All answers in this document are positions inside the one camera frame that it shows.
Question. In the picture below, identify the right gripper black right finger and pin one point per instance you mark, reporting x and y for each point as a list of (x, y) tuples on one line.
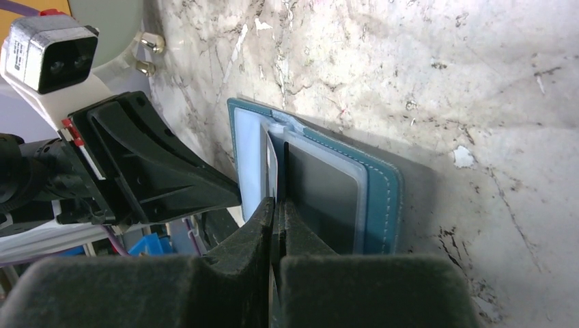
[(321, 288)]

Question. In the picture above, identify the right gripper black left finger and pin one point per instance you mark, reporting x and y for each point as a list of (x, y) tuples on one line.
[(227, 287)]

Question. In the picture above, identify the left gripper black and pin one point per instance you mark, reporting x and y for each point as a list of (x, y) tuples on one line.
[(131, 169)]

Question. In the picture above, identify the grey card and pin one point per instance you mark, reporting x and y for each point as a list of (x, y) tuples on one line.
[(325, 196)]

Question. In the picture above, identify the blue leather card holder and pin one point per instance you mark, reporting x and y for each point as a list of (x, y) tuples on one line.
[(259, 134)]

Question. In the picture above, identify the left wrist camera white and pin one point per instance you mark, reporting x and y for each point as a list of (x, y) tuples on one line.
[(47, 60)]

